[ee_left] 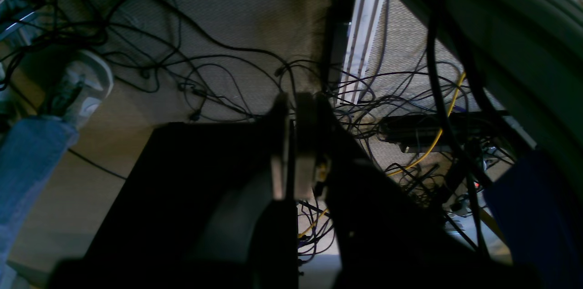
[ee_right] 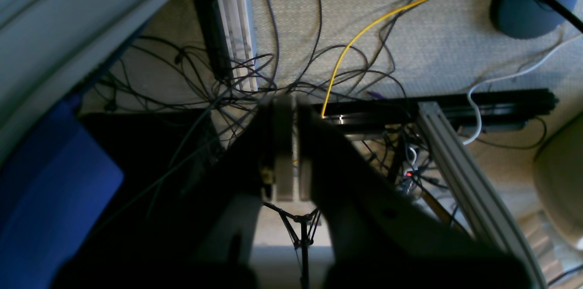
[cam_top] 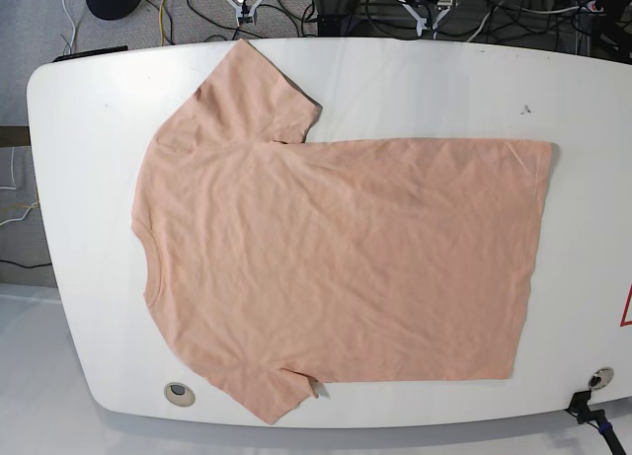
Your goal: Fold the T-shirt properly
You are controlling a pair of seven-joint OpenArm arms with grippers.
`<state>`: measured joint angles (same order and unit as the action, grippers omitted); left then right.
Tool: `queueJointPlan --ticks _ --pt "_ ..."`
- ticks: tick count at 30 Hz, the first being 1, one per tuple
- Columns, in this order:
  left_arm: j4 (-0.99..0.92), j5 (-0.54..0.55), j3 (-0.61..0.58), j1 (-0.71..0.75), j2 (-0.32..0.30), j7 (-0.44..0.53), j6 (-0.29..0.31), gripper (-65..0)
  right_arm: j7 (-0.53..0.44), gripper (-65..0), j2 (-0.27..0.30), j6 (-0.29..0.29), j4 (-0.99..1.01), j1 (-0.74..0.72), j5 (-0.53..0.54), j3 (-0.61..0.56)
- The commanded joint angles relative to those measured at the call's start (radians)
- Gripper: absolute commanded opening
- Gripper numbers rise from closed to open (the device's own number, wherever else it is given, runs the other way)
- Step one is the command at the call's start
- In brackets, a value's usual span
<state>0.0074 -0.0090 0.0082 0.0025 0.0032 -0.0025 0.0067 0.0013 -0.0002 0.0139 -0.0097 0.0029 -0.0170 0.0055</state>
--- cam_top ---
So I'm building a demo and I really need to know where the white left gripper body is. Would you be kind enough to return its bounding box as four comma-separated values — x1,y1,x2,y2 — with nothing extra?
399,0,457,37

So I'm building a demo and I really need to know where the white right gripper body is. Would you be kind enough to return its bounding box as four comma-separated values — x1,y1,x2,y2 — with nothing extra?
224,0,266,24

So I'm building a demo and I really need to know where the peach pink T-shirt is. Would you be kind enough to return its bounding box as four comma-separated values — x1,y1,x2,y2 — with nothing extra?
131,41,552,423

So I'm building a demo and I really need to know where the black flat bar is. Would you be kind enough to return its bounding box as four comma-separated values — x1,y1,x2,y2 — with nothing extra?
51,45,128,63

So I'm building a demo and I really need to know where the yellow floor cable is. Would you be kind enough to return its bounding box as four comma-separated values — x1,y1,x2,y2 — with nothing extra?
156,0,183,46

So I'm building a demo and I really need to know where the black aluminium frame post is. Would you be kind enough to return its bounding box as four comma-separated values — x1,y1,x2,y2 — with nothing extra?
312,0,357,38

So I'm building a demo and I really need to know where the white floor cable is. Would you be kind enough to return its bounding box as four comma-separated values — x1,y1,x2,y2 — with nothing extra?
60,0,79,51

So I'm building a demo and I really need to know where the left table cable grommet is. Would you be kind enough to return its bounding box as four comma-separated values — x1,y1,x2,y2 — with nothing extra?
164,382,196,408

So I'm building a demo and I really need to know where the table cable grommet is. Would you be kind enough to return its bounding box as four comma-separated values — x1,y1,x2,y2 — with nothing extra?
589,367,614,391
164,382,196,408

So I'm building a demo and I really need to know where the right table cable grommet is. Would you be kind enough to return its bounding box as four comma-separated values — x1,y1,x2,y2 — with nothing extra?
589,367,614,391

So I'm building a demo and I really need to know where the black clamp mount with cable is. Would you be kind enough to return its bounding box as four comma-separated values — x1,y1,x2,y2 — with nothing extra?
566,390,626,455

